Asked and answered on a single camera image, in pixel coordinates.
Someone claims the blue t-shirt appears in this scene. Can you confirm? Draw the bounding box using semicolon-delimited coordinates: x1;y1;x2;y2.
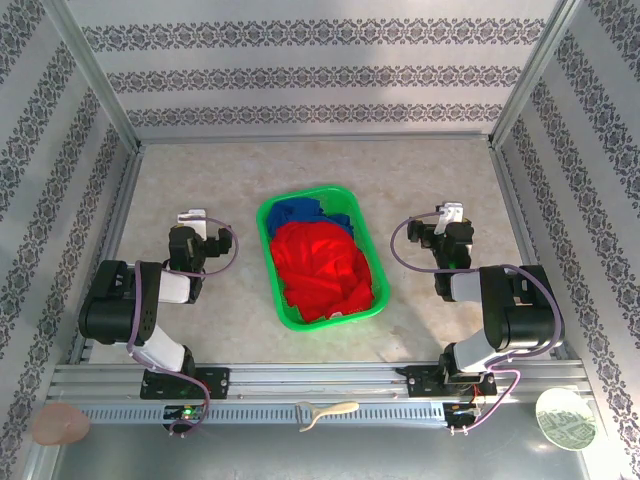
265;197;356;242

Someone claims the circuit board with white plugs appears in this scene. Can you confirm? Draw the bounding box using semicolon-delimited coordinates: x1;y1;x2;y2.
443;402;485;422

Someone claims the aluminium side rail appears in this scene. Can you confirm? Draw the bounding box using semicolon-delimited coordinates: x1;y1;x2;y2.
489;142;574;362
69;147;146;364

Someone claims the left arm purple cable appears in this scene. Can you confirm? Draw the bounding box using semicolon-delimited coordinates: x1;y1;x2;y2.
127;216;241;436

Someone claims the slotted grey cable duct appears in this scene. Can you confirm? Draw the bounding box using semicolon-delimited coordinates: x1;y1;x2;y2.
79;402;447;427

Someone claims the aluminium mounting rail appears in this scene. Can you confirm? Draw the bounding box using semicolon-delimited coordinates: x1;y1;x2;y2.
47;362;589;401

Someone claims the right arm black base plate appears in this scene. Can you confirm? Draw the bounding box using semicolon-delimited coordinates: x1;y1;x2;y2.
403;364;499;399

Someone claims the beige peeler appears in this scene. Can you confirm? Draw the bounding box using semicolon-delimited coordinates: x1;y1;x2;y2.
294;401;360;433

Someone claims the green plastic basket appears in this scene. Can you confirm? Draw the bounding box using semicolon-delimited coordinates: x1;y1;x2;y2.
255;184;391;334

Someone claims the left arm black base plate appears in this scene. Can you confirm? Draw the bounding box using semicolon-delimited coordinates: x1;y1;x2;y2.
139;367;231;400

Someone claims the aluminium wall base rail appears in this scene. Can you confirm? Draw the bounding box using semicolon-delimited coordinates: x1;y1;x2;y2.
137;131;496;147

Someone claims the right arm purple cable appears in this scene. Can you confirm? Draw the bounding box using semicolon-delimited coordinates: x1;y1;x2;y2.
389;212;565;435

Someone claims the pink round object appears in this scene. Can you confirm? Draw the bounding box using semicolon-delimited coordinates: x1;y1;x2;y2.
32;403;92;445

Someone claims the red t-shirt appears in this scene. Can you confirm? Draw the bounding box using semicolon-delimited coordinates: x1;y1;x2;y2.
269;222;376;324

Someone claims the white green round disc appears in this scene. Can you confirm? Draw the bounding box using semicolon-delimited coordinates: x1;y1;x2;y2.
535;388;599;451

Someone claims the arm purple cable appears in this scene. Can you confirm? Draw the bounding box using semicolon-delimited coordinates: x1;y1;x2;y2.
389;212;565;435
127;216;241;436

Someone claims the aluminium frame post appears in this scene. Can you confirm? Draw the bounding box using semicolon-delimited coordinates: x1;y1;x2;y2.
42;0;146;151
491;0;596;149

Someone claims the circuit board with green light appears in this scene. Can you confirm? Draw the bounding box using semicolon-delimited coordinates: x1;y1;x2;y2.
163;404;206;422

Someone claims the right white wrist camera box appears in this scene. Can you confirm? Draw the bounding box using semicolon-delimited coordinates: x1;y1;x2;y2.
433;201;465;235

